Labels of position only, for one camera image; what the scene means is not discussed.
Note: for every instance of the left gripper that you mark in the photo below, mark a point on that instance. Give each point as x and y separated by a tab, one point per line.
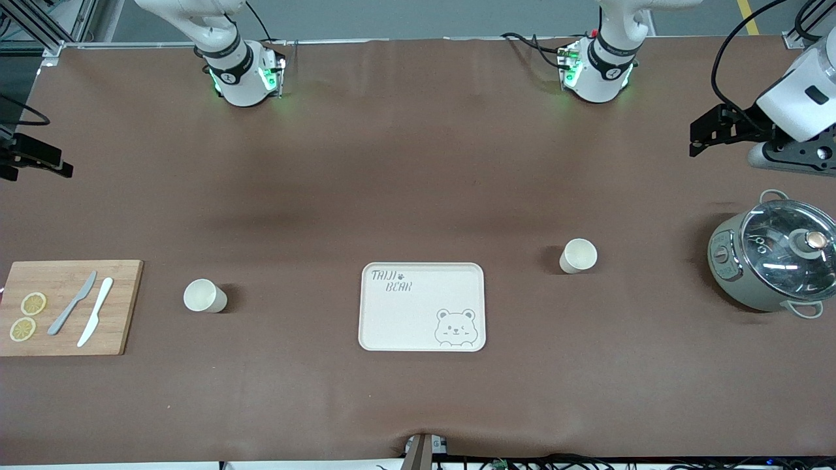
742	126

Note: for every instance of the white IKEA cup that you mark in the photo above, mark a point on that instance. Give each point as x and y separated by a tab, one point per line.
202	295
580	254

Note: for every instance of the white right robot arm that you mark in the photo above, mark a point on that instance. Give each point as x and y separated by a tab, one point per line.
238	85

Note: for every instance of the yellow lemon slice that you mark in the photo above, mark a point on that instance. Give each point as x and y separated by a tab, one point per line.
33	304
23	329

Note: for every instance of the grey plastic knife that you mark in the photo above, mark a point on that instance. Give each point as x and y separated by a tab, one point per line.
70	305

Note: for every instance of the glass pot lid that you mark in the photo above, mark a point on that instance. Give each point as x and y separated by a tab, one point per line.
784	261

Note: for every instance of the white plastic knife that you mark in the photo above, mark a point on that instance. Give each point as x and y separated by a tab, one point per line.
97	307

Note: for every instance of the grey electric cooking pot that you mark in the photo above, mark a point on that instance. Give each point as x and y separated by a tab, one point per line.
725	281

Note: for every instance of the wooden cutting board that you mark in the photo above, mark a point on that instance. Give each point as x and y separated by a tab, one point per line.
121	313

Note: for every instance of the brown table cover mat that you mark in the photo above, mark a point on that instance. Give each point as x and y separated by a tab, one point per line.
418	163

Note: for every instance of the cream bear print tray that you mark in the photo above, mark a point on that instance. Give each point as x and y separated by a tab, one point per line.
405	329

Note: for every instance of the metal table clamp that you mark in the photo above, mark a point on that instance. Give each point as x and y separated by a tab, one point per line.
418	454

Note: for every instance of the aluminium frame profile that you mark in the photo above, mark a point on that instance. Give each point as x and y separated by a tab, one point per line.
793	36
55	44

